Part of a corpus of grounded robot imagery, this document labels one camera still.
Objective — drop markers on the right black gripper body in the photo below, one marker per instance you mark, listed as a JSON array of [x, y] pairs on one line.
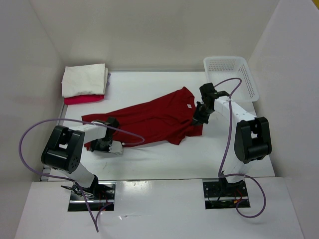
[[202, 113]]

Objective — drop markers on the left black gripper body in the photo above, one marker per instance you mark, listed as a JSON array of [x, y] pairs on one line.
[[101, 144]]

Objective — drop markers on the dark red t shirt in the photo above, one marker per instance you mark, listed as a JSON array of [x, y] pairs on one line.
[[167, 118]]

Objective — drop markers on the pink t shirt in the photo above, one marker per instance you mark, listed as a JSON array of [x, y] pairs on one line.
[[83, 99]]

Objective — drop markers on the cream white t shirt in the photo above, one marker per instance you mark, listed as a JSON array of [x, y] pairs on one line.
[[84, 80]]

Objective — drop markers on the lavender t shirt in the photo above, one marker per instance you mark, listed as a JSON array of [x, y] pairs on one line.
[[108, 79]]

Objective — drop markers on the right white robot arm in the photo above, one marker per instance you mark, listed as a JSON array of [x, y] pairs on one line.
[[249, 138]]

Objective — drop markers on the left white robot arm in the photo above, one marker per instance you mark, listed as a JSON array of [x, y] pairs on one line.
[[64, 148]]

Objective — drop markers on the white plastic laundry basket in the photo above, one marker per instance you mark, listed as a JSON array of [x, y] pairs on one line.
[[229, 72]]

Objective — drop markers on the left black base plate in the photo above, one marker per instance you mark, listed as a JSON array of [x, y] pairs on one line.
[[104, 200]]

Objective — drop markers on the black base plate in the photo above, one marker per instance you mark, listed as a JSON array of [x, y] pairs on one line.
[[104, 200], [218, 194]]

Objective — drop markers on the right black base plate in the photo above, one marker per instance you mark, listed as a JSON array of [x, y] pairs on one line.
[[218, 194]]

